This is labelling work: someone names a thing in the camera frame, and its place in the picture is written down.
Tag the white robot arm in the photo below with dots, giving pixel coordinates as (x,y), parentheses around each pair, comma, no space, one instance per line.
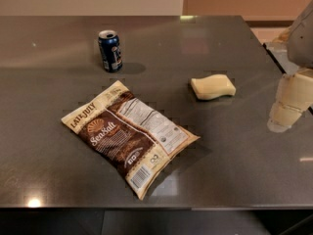
(300,40)

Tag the blue soda can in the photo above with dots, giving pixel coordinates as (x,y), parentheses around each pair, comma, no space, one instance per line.
(109,47)

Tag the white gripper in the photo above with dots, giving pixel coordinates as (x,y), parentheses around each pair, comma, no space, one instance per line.
(301,41)

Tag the brown chip bag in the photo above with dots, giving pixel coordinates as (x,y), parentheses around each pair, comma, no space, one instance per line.
(137,140)

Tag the yellow sponge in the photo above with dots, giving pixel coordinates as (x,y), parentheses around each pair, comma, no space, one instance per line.
(213,86)

